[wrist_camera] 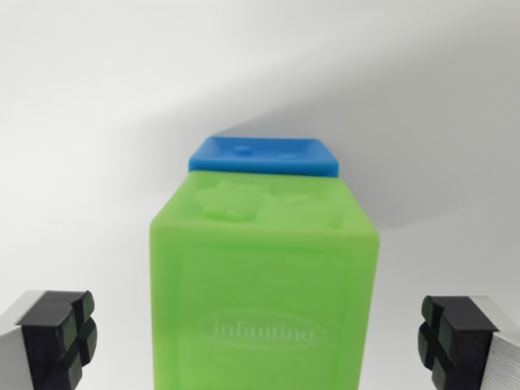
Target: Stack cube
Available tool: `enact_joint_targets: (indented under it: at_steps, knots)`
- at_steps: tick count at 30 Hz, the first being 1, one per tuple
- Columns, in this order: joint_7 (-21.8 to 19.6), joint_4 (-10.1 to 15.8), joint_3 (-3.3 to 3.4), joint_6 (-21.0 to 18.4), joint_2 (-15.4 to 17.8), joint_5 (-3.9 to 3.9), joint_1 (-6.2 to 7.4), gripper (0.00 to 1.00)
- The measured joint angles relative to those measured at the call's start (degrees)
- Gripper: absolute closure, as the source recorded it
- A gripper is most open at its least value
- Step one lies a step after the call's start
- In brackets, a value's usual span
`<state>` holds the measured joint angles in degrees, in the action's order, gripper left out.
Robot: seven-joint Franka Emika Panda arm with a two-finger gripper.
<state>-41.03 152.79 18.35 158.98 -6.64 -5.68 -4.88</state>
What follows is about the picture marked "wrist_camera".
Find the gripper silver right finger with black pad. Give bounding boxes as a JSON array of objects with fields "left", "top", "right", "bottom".
[{"left": 416, "top": 295, "right": 520, "bottom": 390}]

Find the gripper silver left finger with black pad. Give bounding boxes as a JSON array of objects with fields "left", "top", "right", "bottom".
[{"left": 0, "top": 289, "right": 99, "bottom": 390}]

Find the green rubber toy cube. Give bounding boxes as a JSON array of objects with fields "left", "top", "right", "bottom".
[{"left": 149, "top": 169, "right": 382, "bottom": 390}]

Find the blue rubber toy cube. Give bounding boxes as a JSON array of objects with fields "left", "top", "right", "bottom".
[{"left": 188, "top": 136, "right": 340, "bottom": 179}]

